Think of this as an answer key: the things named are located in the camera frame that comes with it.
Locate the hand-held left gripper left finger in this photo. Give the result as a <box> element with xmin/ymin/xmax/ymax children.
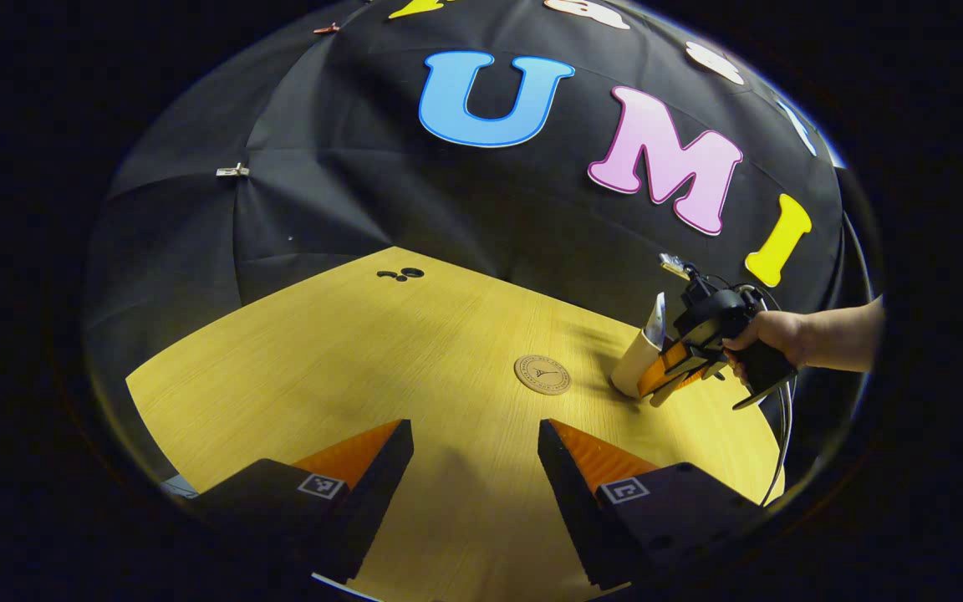
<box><xmin>185</xmin><ymin>419</ymin><xmax>415</xmax><ymax>584</ymax></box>

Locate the black cable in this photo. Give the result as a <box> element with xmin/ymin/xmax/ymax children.
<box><xmin>736</xmin><ymin>284</ymin><xmax>796</xmax><ymax>507</ymax></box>

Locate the round brown coaster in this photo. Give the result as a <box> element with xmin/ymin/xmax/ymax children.
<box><xmin>514</xmin><ymin>355</ymin><xmax>572</xmax><ymax>395</ymax></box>

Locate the wooden desktop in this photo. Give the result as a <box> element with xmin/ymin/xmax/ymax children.
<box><xmin>126</xmin><ymin>246</ymin><xmax>786</xmax><ymax>602</ymax></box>

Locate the white toothpaste tube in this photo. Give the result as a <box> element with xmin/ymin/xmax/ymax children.
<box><xmin>645</xmin><ymin>292</ymin><xmax>666</xmax><ymax>348</ymax></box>

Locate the beige cup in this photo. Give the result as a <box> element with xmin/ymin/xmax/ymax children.
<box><xmin>611</xmin><ymin>326</ymin><xmax>666</xmax><ymax>399</ymax></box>

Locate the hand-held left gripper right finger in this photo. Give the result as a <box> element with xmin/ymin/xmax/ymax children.
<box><xmin>538</xmin><ymin>419</ymin><xmax>771</xmax><ymax>590</ymax></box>

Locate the black backdrop cloth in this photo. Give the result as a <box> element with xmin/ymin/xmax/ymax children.
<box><xmin>84</xmin><ymin>0</ymin><xmax>875</xmax><ymax>469</ymax></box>

